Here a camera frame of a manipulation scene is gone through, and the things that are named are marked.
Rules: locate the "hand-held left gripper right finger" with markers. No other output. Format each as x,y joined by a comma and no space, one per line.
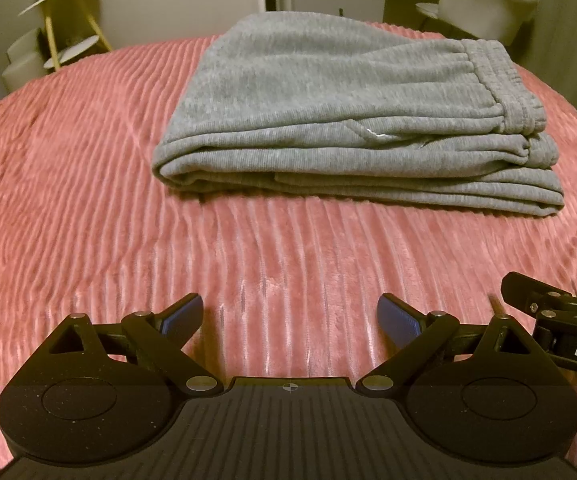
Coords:
398,317

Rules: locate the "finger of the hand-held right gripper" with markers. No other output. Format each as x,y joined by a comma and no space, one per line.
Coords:
523,287

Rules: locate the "pink ribbed blanket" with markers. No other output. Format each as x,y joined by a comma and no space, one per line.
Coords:
118,210

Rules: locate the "white scalloped chair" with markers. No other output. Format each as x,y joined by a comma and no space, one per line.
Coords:
483,5
23,60

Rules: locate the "gold tiered stand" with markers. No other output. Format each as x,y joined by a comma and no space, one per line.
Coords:
51,25

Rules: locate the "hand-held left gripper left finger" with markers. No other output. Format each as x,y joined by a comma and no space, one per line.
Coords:
181,317

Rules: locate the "grey pants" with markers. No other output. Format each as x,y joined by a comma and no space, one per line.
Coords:
318,95

